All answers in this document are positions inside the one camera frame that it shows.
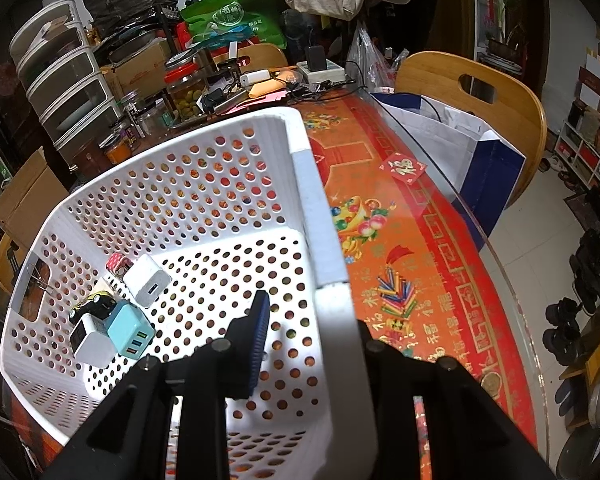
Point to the white oval device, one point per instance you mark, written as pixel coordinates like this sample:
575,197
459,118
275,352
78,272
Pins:
254,77

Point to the light blue charger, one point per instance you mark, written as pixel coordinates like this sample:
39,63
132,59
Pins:
130,335

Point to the small jar with orange contents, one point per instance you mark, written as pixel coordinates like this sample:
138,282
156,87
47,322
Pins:
117,152

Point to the clear plastic bag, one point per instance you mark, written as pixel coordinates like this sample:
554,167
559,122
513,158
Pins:
372,65

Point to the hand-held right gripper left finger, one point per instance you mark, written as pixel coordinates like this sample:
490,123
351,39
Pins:
257,345

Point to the green shopping bag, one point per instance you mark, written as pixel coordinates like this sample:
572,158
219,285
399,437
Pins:
240,10

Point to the white cubby shelf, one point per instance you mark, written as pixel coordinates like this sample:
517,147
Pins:
590,125

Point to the white and blue paper bag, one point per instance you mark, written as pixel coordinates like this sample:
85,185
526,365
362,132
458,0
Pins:
440,130

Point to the brown cardboard carton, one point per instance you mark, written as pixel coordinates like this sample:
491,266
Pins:
140,72

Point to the open cardboard box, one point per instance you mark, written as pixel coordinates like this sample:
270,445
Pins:
30,195

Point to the brown ceramic canister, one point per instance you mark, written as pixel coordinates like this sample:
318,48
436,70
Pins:
85,156

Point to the white charger block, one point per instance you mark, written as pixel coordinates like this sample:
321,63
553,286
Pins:
92,342

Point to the wooden chair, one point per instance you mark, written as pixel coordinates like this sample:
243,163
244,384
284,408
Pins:
5,265
265,55
430,75

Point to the black power adapter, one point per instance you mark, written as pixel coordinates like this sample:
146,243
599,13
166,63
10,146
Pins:
316,57

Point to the row of dark shoes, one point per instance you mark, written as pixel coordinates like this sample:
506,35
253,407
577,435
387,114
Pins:
562,320

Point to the white power strip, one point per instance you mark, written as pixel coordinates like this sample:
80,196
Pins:
332,74

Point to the brass coin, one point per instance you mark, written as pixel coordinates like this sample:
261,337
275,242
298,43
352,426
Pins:
492,383

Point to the glass jar of pickles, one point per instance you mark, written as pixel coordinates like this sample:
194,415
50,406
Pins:
185,95

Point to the black yellow toy car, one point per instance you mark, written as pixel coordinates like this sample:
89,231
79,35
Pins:
97,302

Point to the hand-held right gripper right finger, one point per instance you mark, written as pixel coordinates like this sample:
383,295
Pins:
395,385

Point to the white single-port charger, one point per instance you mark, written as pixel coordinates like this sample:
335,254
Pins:
147,280

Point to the white perforated plastic basket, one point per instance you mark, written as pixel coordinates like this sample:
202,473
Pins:
325,240

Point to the red polka dot block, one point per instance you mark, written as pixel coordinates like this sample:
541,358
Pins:
116,263

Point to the metal binder clip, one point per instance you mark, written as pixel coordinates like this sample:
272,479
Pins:
40,280

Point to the brown wooden door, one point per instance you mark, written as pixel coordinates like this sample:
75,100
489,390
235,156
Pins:
530,20

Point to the orange pouch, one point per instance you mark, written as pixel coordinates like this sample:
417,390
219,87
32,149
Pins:
265,89

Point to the white stacking drawer unit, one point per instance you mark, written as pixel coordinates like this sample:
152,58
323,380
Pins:
45,85

